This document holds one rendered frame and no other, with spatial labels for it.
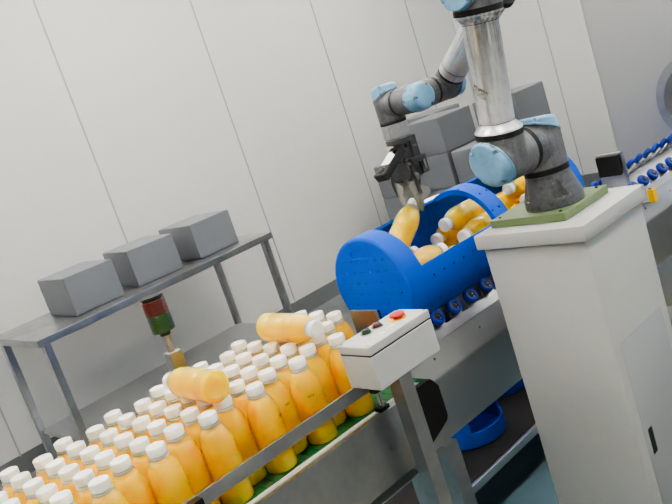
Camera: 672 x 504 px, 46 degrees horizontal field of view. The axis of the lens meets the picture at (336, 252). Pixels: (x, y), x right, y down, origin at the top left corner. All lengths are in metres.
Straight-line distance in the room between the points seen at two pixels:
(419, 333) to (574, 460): 0.70
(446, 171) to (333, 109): 1.32
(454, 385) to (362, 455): 0.46
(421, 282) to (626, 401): 0.57
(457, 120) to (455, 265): 3.85
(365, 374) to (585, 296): 0.60
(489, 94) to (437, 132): 3.92
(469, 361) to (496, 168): 0.57
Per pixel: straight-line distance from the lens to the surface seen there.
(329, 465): 1.76
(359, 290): 2.16
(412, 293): 2.02
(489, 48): 1.89
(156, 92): 5.77
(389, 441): 1.87
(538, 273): 2.03
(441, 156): 5.85
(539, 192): 2.05
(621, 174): 3.07
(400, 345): 1.71
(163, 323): 2.13
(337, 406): 1.78
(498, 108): 1.91
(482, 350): 2.23
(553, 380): 2.16
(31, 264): 5.22
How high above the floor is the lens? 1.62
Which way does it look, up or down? 11 degrees down
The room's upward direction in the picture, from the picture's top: 18 degrees counter-clockwise
